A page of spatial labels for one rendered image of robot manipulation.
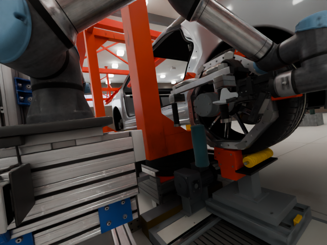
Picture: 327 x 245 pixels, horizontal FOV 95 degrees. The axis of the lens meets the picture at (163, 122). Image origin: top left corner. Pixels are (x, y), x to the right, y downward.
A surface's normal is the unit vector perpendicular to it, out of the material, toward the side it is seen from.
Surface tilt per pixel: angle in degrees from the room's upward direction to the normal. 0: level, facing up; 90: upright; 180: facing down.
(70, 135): 90
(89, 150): 90
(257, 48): 125
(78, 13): 141
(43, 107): 72
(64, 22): 101
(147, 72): 90
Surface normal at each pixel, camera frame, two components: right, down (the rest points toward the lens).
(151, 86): 0.54, -0.07
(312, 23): -0.78, 0.06
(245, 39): -0.21, 0.60
